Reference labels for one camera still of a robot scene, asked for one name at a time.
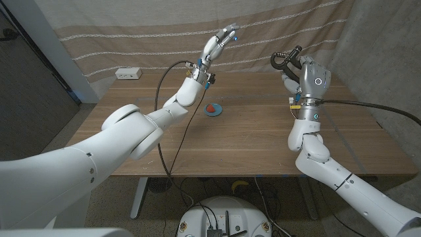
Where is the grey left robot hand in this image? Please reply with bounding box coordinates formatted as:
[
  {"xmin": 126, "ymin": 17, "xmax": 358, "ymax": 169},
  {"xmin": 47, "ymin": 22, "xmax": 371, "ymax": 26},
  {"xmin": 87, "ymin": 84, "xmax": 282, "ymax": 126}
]
[{"xmin": 200, "ymin": 22, "xmax": 240, "ymax": 65}]

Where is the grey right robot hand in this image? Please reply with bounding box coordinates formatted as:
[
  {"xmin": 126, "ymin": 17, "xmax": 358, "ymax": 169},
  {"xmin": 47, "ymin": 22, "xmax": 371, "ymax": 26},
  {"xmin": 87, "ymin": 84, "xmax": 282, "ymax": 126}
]
[{"xmin": 281, "ymin": 55, "xmax": 332, "ymax": 99}]

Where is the black hand grip exerciser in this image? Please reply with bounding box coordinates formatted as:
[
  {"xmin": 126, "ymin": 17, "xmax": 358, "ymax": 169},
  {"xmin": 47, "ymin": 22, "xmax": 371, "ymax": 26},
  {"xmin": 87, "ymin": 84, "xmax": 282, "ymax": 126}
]
[{"xmin": 270, "ymin": 45, "xmax": 303, "ymax": 84}]

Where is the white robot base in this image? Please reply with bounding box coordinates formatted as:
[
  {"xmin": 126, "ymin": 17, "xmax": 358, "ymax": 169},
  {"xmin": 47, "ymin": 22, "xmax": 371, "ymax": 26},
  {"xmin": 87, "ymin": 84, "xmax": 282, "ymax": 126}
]
[{"xmin": 176, "ymin": 196, "xmax": 273, "ymax": 237}]

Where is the small blue plate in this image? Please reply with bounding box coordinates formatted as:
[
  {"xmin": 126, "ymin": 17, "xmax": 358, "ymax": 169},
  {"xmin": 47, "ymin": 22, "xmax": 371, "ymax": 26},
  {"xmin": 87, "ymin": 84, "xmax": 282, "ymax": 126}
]
[{"xmin": 203, "ymin": 103, "xmax": 223, "ymax": 117}]

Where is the beige striped backdrop cloth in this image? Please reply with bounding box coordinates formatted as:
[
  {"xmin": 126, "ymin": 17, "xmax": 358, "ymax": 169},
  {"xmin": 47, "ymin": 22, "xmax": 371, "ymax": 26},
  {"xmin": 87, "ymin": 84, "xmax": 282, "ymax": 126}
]
[{"xmin": 34, "ymin": 0, "xmax": 356, "ymax": 98}]

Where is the white power strip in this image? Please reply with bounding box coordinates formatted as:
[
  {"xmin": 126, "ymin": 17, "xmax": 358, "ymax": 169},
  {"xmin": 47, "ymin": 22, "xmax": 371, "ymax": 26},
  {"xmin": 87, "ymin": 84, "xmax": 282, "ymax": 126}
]
[{"xmin": 114, "ymin": 67, "xmax": 143, "ymax": 80}]

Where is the grey table leg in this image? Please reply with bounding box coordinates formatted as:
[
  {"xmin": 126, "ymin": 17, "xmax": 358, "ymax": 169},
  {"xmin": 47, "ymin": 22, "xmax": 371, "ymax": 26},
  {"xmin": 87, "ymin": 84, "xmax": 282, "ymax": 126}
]
[
  {"xmin": 299, "ymin": 180, "xmax": 320, "ymax": 221},
  {"xmin": 130, "ymin": 176, "xmax": 149, "ymax": 221}
]

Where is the yellow banana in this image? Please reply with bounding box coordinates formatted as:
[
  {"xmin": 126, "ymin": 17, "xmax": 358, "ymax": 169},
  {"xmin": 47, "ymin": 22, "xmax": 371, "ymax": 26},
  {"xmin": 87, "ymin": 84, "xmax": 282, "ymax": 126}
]
[{"xmin": 231, "ymin": 180, "xmax": 250, "ymax": 194}]

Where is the black round floor fan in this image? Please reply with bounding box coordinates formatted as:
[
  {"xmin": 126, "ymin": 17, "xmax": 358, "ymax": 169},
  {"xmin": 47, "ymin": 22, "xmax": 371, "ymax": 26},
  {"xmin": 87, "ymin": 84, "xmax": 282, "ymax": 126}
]
[{"xmin": 147, "ymin": 176, "xmax": 174, "ymax": 194}]

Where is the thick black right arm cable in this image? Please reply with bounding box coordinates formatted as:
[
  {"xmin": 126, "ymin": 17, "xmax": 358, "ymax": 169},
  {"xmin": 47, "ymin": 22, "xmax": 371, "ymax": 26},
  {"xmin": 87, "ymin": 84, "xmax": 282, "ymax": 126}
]
[{"xmin": 320, "ymin": 99, "xmax": 421, "ymax": 126}]

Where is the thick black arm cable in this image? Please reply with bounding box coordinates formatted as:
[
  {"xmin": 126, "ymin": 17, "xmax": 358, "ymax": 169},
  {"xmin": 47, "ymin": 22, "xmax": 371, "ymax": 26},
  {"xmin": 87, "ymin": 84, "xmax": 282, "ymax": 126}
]
[
  {"xmin": 320, "ymin": 99, "xmax": 421, "ymax": 126},
  {"xmin": 154, "ymin": 60, "xmax": 195, "ymax": 207}
]

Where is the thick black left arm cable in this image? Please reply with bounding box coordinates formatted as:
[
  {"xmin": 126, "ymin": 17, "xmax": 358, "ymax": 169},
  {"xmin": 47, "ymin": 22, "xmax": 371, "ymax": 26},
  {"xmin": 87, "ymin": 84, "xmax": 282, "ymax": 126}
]
[{"xmin": 154, "ymin": 60, "xmax": 195, "ymax": 207}]

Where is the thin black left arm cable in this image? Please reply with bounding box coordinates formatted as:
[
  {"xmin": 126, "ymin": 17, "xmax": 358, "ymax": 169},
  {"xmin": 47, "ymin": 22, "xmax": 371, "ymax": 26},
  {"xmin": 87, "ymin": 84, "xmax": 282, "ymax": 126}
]
[{"xmin": 168, "ymin": 88, "xmax": 207, "ymax": 174}]

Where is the white floor cable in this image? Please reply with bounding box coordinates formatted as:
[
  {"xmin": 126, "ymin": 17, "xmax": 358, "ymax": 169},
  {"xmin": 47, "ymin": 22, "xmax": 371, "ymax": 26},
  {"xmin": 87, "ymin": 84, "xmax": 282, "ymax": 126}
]
[{"xmin": 253, "ymin": 176, "xmax": 292, "ymax": 237}]

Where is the white door frame post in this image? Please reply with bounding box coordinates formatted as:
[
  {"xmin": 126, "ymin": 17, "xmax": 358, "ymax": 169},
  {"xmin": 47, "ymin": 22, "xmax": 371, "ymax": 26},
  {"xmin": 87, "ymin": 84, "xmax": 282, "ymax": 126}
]
[{"xmin": 1, "ymin": 0, "xmax": 99, "ymax": 105}]

